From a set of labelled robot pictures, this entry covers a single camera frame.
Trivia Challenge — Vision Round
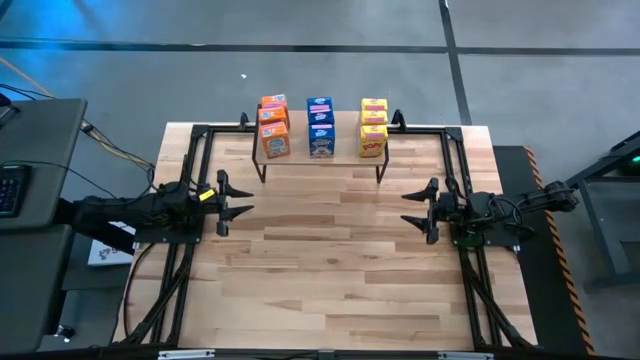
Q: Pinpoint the yellow Corn Pops box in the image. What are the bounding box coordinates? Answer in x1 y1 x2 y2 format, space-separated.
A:
360 97 389 113
359 110 389 127
358 124 390 159

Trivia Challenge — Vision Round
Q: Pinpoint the black desk caster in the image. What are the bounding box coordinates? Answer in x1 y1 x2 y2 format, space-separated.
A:
53 323 77 344

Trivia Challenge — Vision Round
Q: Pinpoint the black hazard-striped floor mat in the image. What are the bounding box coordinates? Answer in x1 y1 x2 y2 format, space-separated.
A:
492 144 597 357

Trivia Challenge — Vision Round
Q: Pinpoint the black desk device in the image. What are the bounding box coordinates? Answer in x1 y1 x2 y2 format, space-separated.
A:
0 92 22 129

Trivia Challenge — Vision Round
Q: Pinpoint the wooden shelf with black frame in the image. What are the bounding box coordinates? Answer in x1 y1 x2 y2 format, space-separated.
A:
251 102 391 185

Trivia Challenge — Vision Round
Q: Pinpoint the white printed sheet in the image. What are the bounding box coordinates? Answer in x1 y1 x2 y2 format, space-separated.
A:
87 222 140 267

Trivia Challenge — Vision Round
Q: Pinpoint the blue Frosted Flakes box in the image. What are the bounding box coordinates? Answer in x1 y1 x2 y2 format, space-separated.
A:
307 123 337 159
306 109 335 126
305 96 334 112

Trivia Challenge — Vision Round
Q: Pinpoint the green lit device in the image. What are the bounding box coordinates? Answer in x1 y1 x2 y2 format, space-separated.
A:
619 153 640 177

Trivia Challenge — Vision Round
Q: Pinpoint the dark metal stand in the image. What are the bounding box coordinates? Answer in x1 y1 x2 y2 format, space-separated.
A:
549 128 640 294

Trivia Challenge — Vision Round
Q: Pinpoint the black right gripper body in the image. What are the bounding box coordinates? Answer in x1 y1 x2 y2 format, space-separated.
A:
425 177 461 246

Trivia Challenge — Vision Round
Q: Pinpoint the black backlit keyboard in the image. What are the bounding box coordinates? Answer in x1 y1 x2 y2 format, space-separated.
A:
0 163 32 219

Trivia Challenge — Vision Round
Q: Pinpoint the silver rail bracket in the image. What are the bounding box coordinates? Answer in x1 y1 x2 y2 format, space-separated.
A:
157 349 216 360
437 351 495 360

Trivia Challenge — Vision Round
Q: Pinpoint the yellow cable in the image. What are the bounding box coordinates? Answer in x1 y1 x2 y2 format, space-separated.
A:
0 55 156 169

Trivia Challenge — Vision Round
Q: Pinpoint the black aluminium table frame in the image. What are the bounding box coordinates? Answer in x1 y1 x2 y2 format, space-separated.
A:
113 122 539 360

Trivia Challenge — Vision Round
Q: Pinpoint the grey desk top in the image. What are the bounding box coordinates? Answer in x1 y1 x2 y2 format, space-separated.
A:
0 223 76 355
0 97 89 232

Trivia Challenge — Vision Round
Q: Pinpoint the black floor tape strip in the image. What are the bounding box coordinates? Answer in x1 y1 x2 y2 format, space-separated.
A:
0 38 640 56
437 0 474 126

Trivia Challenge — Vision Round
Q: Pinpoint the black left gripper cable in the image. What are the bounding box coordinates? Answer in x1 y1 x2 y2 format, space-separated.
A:
147 153 201 199

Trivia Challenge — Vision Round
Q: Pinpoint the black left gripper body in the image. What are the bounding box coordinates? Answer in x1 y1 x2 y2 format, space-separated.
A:
197 168 231 238

